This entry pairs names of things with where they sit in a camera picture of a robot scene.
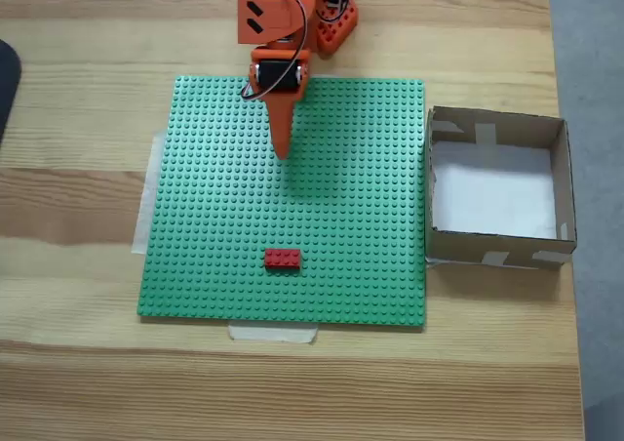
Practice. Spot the masking tape strip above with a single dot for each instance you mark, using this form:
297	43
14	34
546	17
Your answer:
144	207
273	332
439	264

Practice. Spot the black rounded flat object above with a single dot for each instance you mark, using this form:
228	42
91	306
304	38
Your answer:
9	85

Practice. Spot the red lego block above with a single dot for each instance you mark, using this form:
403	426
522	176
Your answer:
283	259

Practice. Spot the green lego baseplate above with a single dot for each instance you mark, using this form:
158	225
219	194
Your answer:
219	216

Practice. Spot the open cardboard box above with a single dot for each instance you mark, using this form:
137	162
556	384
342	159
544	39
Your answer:
458	251

